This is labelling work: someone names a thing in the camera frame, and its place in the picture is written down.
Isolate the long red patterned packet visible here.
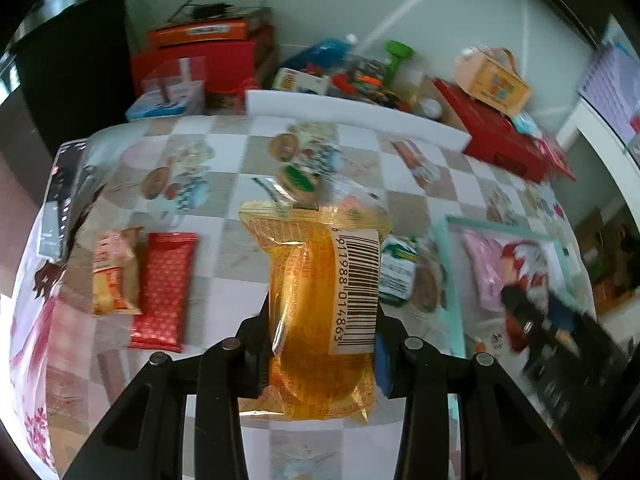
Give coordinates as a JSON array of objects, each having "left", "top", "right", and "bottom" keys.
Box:
[{"left": 128, "top": 231, "right": 199, "bottom": 354}]

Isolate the orange carton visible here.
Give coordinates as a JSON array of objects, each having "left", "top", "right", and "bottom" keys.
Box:
[{"left": 146, "top": 18, "right": 252, "bottom": 50}]

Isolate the clear plastic box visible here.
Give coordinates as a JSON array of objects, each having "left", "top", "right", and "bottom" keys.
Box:
[{"left": 141, "top": 56, "right": 207, "bottom": 107}]

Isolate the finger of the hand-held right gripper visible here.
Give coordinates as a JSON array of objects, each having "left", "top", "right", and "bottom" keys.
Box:
[
  {"left": 501, "top": 284, "right": 550, "bottom": 348},
  {"left": 547, "top": 299, "right": 585, "bottom": 342}
]

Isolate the blue liquid bottle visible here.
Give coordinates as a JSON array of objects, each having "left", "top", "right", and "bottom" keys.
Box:
[{"left": 294, "top": 34, "right": 359, "bottom": 75}]

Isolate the flat blue box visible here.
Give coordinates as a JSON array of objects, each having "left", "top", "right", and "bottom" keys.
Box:
[{"left": 124, "top": 94, "right": 202, "bottom": 122}]

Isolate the white tray with teal rim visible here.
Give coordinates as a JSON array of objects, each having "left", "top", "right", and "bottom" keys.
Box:
[{"left": 432, "top": 214, "right": 598, "bottom": 361}]

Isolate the purple perforated board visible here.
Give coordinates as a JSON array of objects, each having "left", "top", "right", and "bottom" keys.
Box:
[{"left": 576, "top": 41, "right": 640, "bottom": 147}]

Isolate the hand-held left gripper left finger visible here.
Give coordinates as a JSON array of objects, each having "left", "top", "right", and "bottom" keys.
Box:
[{"left": 62, "top": 302, "right": 272, "bottom": 480}]

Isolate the red carton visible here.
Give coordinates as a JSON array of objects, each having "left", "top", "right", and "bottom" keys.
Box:
[{"left": 130, "top": 39, "right": 262, "bottom": 107}]

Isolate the wet wipes pack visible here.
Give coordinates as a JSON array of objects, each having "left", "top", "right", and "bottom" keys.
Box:
[{"left": 510, "top": 111, "right": 544, "bottom": 139}]

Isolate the green biscuit packet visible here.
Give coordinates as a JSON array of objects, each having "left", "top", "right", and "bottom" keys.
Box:
[{"left": 379, "top": 234, "right": 422, "bottom": 307}]

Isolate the white foam board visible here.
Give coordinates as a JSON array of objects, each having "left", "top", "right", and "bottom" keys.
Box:
[{"left": 244, "top": 89, "right": 474, "bottom": 152}]

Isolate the red cartoon snack packet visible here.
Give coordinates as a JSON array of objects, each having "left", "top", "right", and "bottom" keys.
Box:
[{"left": 500, "top": 239, "right": 556, "bottom": 351}]

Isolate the orange barcode snack packet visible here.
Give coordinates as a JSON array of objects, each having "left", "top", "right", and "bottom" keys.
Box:
[{"left": 238, "top": 200, "right": 392, "bottom": 422}]

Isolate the red patterned box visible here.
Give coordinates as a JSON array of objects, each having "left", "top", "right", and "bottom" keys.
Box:
[{"left": 536, "top": 134, "right": 577, "bottom": 182}]

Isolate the pink snack packet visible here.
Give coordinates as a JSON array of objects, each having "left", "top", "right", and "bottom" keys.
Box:
[{"left": 461, "top": 231, "right": 507, "bottom": 312}]

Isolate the black cabinet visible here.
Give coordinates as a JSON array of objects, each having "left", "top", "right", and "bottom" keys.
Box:
[{"left": 11, "top": 0, "right": 140, "bottom": 157}]

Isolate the small printed box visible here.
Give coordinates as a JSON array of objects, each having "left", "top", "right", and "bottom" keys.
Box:
[{"left": 271, "top": 66, "right": 332, "bottom": 97}]

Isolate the cardboard box on floor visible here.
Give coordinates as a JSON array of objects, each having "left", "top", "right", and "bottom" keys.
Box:
[{"left": 575, "top": 207, "right": 640, "bottom": 313}]

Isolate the red gift box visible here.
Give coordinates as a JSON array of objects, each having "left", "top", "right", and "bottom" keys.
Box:
[{"left": 434, "top": 78, "right": 553, "bottom": 184}]

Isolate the clear bread packet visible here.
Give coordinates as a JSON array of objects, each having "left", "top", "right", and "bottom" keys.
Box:
[{"left": 251, "top": 174, "right": 392, "bottom": 233}]

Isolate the yellow box with handle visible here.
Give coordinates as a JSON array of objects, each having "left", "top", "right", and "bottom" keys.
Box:
[{"left": 454, "top": 46, "right": 532, "bottom": 119}]

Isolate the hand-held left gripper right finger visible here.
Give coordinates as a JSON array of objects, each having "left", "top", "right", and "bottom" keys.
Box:
[{"left": 372, "top": 305, "right": 576, "bottom": 480}]

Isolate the orange and white snack packet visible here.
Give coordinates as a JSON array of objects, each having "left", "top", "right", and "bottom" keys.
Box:
[{"left": 91, "top": 226, "right": 145, "bottom": 317}]

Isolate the green dumbbell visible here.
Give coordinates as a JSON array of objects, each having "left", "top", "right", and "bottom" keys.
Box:
[{"left": 384, "top": 40, "right": 416, "bottom": 82}]

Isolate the pile of small toys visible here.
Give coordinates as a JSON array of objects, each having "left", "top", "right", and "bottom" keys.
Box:
[{"left": 329, "top": 59, "right": 402, "bottom": 107}]

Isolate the white shelf unit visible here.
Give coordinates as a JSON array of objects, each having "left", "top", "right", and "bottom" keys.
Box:
[{"left": 554, "top": 96, "right": 640, "bottom": 173}]

